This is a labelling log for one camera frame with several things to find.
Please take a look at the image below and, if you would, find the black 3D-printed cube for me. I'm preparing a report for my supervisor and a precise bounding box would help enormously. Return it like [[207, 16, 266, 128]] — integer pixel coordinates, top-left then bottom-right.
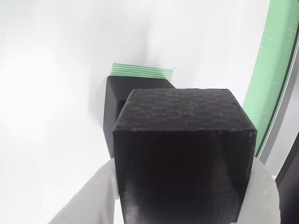
[[113, 88, 257, 224], [102, 76, 177, 160]]

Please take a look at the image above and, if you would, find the large black panel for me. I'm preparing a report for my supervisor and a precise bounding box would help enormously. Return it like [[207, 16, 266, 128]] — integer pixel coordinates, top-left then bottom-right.
[[275, 126, 299, 224]]

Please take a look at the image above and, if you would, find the silver metal bar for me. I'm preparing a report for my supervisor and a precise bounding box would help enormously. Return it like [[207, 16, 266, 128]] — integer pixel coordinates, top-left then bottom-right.
[[258, 35, 299, 178]]

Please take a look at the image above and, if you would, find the green striped strip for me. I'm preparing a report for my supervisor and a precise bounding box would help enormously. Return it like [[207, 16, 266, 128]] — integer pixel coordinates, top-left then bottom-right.
[[242, 0, 299, 158]]

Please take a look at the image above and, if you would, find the green striped square marker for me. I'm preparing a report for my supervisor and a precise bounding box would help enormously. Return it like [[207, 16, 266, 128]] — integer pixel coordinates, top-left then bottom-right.
[[111, 63, 177, 84]]

